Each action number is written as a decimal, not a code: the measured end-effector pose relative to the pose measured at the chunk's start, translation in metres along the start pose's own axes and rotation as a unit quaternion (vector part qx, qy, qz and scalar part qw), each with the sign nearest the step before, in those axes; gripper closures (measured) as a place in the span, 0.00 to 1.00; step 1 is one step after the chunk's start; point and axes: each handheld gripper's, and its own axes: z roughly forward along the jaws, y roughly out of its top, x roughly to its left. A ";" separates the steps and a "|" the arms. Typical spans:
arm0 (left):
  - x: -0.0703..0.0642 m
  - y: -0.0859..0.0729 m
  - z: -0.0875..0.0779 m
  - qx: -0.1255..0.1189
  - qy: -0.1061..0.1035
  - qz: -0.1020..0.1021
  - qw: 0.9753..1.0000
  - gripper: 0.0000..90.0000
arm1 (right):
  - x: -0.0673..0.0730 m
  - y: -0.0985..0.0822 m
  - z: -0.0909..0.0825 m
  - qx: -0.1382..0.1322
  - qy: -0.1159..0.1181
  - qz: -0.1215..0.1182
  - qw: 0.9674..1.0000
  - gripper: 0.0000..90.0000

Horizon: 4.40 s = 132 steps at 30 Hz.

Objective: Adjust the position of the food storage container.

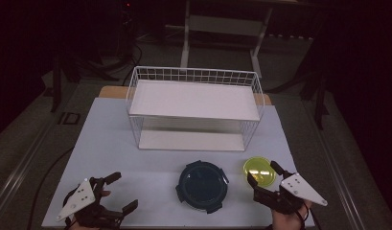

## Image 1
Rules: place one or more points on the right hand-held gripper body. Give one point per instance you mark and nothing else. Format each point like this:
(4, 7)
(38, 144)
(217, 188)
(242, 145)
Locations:
(300, 189)

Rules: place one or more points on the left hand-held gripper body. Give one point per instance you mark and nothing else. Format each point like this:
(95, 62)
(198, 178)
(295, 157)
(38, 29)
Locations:
(78, 199)

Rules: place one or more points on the yellow-green plastic bowl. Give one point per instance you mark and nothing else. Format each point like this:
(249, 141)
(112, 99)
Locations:
(260, 171)

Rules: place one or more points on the round container with dark lid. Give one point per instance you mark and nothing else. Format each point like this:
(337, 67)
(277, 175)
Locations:
(202, 187)

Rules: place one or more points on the person's left hand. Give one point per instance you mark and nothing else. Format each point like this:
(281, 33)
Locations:
(104, 193)

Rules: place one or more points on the person's right hand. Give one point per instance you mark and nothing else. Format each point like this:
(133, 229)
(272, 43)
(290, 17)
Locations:
(289, 222)

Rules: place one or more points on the pale blue table sheet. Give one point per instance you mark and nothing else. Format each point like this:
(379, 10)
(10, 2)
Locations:
(120, 143)

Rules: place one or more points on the dark floor socket plate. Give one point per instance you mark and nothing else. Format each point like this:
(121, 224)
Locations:
(69, 118)

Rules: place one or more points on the dark metal stand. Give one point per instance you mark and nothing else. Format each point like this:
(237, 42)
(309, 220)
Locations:
(319, 102)
(56, 89)

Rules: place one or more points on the metal floor rail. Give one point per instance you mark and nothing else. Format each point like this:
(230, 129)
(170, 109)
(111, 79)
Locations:
(337, 166)
(18, 172)

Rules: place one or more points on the white metal stand frame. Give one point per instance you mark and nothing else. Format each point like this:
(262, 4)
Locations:
(185, 48)

